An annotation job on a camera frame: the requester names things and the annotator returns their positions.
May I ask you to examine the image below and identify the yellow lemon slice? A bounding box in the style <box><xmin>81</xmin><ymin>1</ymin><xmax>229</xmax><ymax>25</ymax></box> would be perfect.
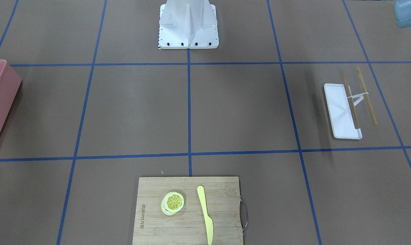
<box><xmin>161</xmin><ymin>191</ymin><xmax>185</xmax><ymax>216</ymax></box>

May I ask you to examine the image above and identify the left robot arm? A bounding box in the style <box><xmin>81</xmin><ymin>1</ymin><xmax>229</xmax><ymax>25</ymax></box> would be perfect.
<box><xmin>394</xmin><ymin>0</ymin><xmax>411</xmax><ymax>28</ymax></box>

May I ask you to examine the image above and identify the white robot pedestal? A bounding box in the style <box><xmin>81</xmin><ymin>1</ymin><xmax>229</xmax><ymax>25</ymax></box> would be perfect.
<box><xmin>158</xmin><ymin>0</ymin><xmax>219</xmax><ymax>49</ymax></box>

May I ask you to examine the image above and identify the white rack crossbar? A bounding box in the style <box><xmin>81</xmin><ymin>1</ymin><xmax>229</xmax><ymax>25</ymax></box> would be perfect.
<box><xmin>347</xmin><ymin>93</ymin><xmax>369</xmax><ymax>107</ymax></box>

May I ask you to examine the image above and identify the yellow plastic knife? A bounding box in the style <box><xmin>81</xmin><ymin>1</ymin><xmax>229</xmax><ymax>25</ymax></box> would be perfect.
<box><xmin>196</xmin><ymin>185</ymin><xmax>214</xmax><ymax>245</ymax></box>

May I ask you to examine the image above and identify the bamboo cutting board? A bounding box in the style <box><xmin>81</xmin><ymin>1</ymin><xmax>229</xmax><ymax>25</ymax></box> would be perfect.
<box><xmin>132</xmin><ymin>176</ymin><xmax>244</xmax><ymax>245</ymax></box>

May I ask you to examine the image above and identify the white rectangular tray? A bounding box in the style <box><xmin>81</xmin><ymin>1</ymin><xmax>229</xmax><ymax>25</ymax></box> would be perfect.
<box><xmin>324</xmin><ymin>83</ymin><xmax>362</xmax><ymax>140</ymax></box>

